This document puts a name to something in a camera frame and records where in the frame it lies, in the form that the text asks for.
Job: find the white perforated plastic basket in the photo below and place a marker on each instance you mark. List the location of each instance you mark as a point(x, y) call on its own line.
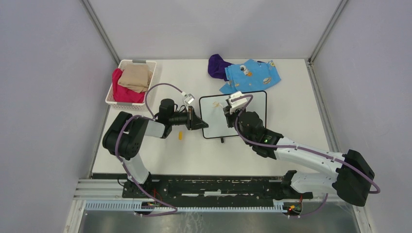
point(138, 106)

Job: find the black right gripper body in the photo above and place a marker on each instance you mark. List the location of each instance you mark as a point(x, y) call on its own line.
point(231, 117)

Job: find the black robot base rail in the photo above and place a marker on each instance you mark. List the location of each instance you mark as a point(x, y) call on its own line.
point(207, 193)

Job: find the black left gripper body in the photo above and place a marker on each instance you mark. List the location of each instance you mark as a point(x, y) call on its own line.
point(189, 117)

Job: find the blue patterned cloth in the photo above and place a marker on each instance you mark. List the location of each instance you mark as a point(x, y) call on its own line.
point(250, 76)

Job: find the purple cloth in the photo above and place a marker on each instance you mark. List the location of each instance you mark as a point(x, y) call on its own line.
point(216, 67)

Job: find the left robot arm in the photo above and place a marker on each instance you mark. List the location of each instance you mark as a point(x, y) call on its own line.
point(124, 137)

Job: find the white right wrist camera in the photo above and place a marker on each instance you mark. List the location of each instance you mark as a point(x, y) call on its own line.
point(237, 100)

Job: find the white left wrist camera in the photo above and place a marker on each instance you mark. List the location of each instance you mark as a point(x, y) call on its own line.
point(187, 100)

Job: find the pink cloth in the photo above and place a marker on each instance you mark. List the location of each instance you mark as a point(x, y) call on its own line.
point(123, 94)

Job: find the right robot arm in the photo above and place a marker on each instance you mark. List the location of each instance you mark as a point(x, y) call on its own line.
point(347, 175)

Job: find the beige folded cloth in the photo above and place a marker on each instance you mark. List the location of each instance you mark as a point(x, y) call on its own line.
point(136, 78)

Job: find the white whiteboard black frame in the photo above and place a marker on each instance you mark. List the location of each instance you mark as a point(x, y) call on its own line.
point(213, 114)

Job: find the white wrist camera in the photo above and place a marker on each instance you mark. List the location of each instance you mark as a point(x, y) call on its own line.
point(237, 100)
point(187, 100)

